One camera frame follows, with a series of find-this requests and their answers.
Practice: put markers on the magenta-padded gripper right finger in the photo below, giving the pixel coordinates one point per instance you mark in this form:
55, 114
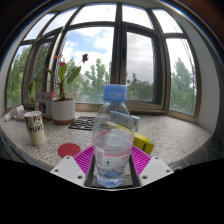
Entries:
155, 168

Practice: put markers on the potted plant in white pot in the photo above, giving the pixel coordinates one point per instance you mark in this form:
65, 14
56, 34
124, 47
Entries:
63, 110

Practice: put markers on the clear water bottle blue cap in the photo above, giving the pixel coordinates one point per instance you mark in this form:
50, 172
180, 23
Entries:
113, 146

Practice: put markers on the flat round red coaster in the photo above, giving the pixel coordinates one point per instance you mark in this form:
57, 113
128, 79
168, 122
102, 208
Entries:
69, 150

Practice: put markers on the red and white carton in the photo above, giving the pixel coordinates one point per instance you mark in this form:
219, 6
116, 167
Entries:
45, 100

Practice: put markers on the white packets stack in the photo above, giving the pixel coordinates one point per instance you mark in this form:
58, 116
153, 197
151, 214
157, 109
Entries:
13, 112

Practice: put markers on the white paper cup black letters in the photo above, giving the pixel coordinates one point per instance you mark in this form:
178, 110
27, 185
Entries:
36, 128

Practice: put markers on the black grid trivet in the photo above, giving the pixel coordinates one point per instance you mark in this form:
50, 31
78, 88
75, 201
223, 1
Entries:
83, 123

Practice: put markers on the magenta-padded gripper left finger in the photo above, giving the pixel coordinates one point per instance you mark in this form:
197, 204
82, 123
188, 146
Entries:
68, 168

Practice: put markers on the long yellow box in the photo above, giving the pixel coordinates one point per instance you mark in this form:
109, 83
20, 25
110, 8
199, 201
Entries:
143, 142

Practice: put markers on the light blue patterned box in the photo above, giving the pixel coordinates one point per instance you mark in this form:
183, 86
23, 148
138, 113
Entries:
135, 120

